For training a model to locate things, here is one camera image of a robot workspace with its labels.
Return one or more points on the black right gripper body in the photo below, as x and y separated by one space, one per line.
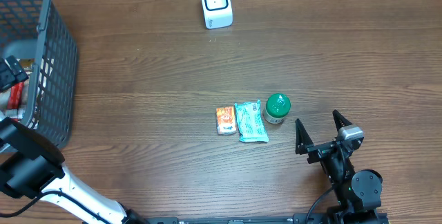
322 148

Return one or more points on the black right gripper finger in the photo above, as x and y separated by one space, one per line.
342 124
303 140

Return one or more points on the brown snack bag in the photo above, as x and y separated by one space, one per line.
27 65

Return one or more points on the green lid jar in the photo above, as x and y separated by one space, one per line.
277 108

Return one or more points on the teal snack packet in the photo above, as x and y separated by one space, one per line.
249 122

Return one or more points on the orange snack packet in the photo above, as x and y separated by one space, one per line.
226 120

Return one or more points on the red white snack bar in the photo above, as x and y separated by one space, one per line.
15 106

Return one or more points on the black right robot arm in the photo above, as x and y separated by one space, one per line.
353 196

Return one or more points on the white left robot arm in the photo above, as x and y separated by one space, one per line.
37 170

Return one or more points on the white barcode scanner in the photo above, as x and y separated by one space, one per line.
217 13

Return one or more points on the grey plastic basket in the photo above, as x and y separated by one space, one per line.
34 29

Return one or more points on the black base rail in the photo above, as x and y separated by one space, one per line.
241 220

